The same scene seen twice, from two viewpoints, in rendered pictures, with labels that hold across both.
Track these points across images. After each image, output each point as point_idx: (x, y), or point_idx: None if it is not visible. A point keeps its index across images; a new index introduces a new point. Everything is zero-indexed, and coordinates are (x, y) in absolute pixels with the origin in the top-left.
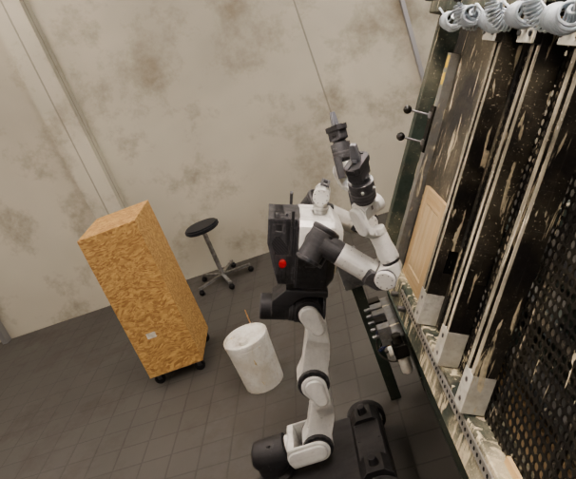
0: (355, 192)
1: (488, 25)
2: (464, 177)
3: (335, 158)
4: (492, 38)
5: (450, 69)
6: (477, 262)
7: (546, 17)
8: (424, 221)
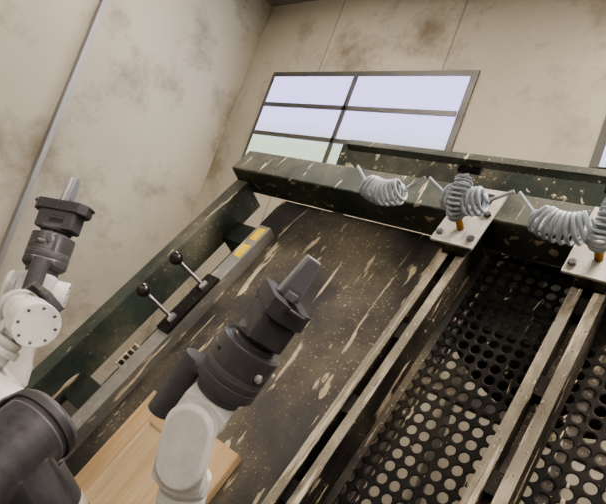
0: (245, 367)
1: (580, 226)
2: (356, 423)
3: (40, 257)
4: (471, 246)
5: (258, 245)
6: None
7: None
8: (135, 459)
